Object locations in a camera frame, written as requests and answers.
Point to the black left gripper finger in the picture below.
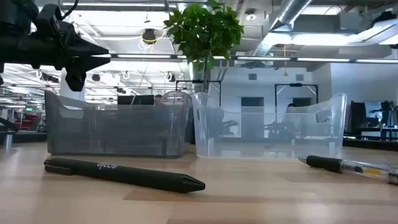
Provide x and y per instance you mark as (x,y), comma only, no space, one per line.
(93,63)
(87,46)

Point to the black pen with white print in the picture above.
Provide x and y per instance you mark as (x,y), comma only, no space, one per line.
(124,175)

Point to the clear pen with black grip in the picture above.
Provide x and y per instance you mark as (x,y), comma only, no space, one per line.
(326,164)

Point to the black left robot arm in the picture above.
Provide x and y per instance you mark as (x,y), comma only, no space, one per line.
(12,49)

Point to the black background monitor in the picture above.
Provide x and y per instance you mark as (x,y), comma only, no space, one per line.
(135,99)

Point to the person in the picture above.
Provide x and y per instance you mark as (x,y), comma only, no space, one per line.
(291,105)
(158,98)

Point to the red chair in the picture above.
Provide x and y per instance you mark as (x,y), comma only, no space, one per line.
(26,121)

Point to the green potted plant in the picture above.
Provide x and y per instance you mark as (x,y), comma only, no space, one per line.
(205,28)

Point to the long ceiling light bar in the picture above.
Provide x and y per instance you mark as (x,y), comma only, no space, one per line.
(264,58)

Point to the clear plastic bin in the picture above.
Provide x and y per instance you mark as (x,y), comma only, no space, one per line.
(264,146)

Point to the dark workstation with monitors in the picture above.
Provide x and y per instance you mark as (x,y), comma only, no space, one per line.
(373,118)

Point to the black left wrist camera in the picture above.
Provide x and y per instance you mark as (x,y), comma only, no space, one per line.
(49,17)

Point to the black gantry frame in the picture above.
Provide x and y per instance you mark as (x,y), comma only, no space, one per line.
(214,81)
(295,84)

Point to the silver ventilation duct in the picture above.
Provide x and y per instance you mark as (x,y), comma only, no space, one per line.
(280,18)

